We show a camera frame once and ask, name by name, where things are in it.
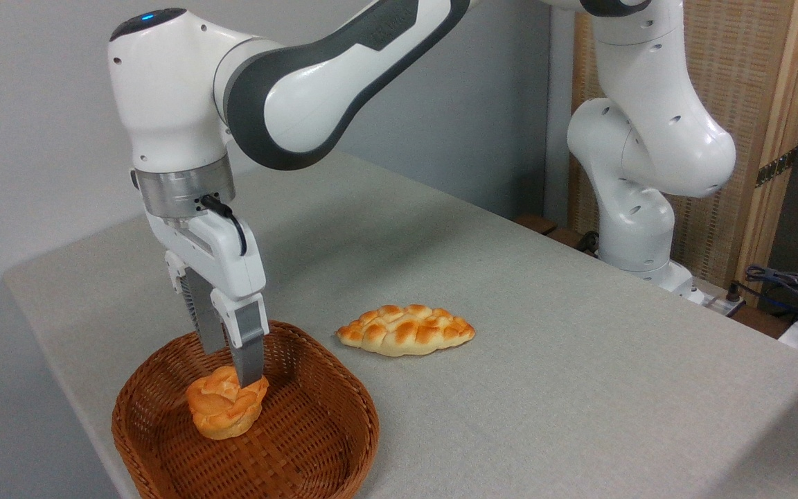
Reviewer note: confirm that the brown wooden board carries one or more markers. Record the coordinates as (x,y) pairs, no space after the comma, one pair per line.
(536,223)

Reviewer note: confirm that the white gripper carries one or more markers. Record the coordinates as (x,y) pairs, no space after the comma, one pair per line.
(222,260)

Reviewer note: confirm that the brown wicker basket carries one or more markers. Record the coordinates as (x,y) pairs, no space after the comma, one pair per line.
(302,430)

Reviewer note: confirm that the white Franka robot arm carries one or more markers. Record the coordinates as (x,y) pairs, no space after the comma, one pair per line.
(163,104)

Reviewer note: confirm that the dark metal screen hinge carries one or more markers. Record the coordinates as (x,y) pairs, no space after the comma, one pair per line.
(776,167)

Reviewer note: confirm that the braided long bread loaf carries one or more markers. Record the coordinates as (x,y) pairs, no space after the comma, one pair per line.
(406,331)

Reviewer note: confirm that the round muffin-shaped bread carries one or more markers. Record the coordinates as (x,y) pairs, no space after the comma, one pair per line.
(222,409)

